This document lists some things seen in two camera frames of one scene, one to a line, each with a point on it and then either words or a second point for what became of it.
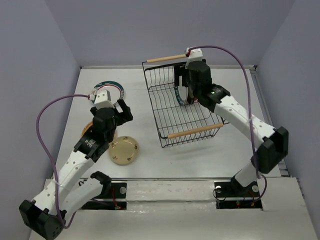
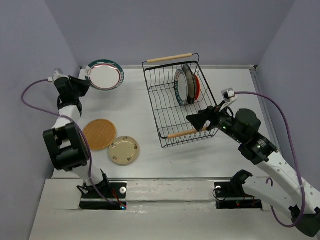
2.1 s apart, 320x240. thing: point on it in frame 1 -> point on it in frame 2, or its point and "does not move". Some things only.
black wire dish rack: [176, 122] does not move
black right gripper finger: [181, 70] -> [212, 113]
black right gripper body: [194, 91] -> [224, 123]
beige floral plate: [124, 150] does not move
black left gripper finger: [126, 115] -> [80, 87]
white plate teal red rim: [116, 89] -> [106, 75]
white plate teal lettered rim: [181, 92] does not move
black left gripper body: [110, 137] -> [74, 95]
